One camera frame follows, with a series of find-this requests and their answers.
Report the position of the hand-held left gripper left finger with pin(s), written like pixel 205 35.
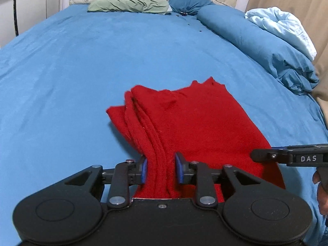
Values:
pixel 144 171

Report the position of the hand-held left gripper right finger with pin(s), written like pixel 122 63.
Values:
pixel 179 167

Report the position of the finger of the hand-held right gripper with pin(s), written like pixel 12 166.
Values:
pixel 266 155

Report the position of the red knit sweater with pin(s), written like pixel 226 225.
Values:
pixel 205 123

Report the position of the person's right hand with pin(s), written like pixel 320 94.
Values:
pixel 322 194

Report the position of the blue duvet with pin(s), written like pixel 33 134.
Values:
pixel 256 46

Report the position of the light blue blanket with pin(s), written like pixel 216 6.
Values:
pixel 284 25

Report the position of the small dark object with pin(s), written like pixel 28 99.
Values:
pixel 184 13

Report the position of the green pillow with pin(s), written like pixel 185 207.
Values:
pixel 128 3

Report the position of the white and grey wardrobe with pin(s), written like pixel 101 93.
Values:
pixel 35 2

